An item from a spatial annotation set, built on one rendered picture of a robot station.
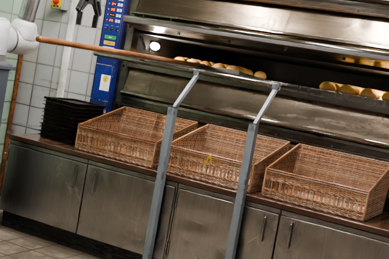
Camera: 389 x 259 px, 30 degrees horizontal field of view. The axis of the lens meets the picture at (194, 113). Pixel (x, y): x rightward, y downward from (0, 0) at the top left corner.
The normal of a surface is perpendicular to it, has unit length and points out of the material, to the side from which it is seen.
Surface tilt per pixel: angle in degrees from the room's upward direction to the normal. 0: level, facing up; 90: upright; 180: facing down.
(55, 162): 90
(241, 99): 70
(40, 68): 90
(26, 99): 90
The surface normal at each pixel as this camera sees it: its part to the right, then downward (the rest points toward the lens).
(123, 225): -0.46, 0.01
